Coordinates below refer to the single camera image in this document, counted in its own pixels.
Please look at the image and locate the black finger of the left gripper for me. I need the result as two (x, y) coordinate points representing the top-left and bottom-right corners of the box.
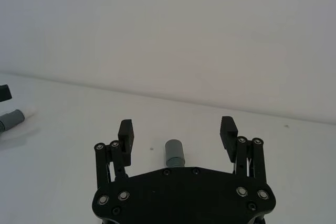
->
(0, 84), (12, 102)

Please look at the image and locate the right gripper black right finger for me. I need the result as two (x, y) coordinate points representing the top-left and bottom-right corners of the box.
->
(219, 115), (268, 184)

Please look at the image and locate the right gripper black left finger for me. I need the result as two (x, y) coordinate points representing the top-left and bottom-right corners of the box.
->
(94, 119), (135, 188)

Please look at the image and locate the white table cloth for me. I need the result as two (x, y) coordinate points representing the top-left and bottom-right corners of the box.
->
(0, 70), (336, 224)

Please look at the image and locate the grey ribbed cable plug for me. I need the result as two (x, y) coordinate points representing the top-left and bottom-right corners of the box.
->
(164, 139), (186, 168)
(0, 109), (25, 132)

